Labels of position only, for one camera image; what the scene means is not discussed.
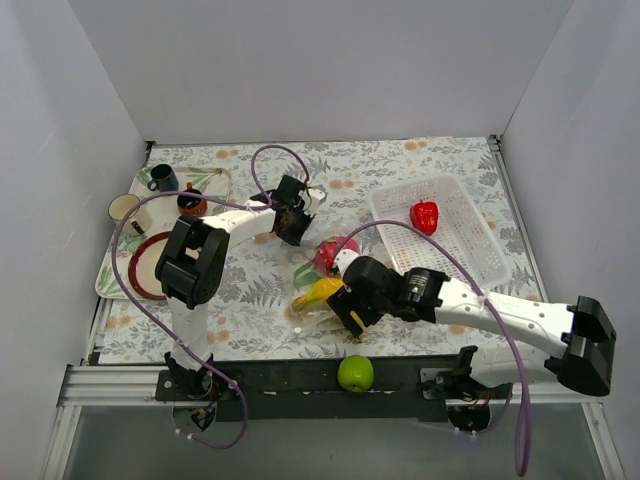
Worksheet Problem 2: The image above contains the purple cable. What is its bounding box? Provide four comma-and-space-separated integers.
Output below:
344, 219, 533, 478
110, 144, 312, 450

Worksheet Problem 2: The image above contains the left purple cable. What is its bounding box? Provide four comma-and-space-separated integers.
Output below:
110, 144, 312, 450

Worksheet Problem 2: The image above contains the white plastic basket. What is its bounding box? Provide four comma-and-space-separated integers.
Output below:
368, 174, 511, 290

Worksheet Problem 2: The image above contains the dark blue mug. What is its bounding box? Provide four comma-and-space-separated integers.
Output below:
147, 164, 180, 192

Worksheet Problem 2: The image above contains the aluminium frame rail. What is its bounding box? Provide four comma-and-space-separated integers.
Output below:
40, 364, 166, 480

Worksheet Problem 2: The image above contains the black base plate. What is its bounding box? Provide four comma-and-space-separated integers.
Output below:
155, 355, 516, 422

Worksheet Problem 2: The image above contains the red fake bell pepper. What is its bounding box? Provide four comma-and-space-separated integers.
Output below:
409, 201, 439, 236

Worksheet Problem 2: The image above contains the green fake apple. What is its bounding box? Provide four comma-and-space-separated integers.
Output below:
337, 355, 374, 393

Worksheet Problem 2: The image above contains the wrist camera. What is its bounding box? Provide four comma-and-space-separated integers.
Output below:
333, 249, 360, 275
301, 187, 327, 217

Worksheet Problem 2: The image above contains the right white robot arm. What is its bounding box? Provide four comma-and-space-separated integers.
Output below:
327, 254, 617, 398

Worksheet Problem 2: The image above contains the clear zip top bag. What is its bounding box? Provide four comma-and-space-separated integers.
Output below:
285, 227, 362, 337

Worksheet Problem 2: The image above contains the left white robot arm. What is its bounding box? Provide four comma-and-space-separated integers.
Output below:
155, 175, 326, 400

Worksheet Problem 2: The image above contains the cream mug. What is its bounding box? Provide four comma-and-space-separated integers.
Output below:
108, 194, 152, 236

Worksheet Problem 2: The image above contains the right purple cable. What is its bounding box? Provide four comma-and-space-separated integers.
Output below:
344, 219, 533, 478

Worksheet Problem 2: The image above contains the red rimmed cream plate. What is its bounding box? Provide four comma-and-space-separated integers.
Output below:
127, 231, 170, 300

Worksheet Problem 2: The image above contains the pink fake fruit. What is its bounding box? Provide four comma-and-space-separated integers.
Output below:
311, 236, 360, 276

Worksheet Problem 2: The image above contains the orange patterned small bowl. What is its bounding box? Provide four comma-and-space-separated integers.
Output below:
176, 182, 208, 217

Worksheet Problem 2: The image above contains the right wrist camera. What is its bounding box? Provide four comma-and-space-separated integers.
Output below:
333, 249, 360, 275

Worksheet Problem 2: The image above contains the leaf pattern white tray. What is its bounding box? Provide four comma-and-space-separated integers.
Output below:
95, 166, 231, 300

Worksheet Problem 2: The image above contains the yellow fake banana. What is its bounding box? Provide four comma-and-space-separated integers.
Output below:
289, 277, 350, 336

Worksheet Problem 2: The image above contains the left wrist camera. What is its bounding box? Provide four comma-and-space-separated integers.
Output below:
301, 187, 327, 217

